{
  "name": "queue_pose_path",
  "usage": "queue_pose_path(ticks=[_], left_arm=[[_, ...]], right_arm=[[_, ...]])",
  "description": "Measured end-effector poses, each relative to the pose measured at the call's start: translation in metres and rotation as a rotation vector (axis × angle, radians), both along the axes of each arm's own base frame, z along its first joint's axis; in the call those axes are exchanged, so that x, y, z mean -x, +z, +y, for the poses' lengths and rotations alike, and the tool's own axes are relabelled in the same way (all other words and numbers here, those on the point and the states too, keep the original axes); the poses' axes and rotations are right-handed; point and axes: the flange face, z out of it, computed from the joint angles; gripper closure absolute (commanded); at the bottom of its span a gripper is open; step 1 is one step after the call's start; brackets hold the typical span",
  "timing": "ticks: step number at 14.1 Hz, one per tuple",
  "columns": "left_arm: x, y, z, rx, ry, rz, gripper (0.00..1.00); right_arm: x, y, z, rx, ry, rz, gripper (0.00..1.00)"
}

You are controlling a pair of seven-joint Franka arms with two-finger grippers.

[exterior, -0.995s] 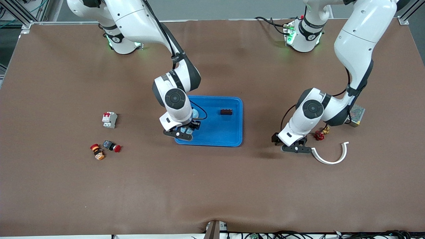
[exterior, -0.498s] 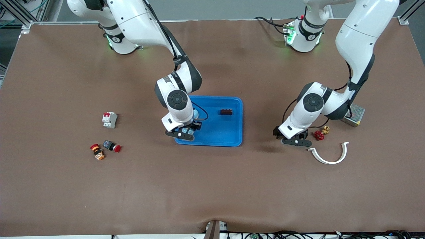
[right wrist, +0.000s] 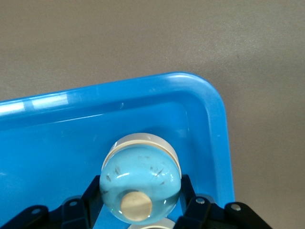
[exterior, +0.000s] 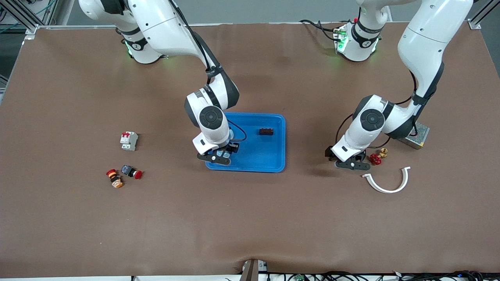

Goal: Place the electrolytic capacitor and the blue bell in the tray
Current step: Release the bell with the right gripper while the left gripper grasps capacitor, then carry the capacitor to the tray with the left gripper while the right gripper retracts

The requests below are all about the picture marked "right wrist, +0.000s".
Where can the brown table mat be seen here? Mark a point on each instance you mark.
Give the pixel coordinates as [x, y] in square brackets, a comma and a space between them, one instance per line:
[143, 35]

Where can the blue plastic tray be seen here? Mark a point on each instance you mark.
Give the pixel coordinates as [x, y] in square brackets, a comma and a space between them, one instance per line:
[47, 143]

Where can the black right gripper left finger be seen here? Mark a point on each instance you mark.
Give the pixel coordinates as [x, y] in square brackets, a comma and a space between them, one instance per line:
[78, 212]

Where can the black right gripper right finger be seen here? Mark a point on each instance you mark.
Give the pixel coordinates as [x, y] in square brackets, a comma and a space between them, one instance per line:
[202, 214]

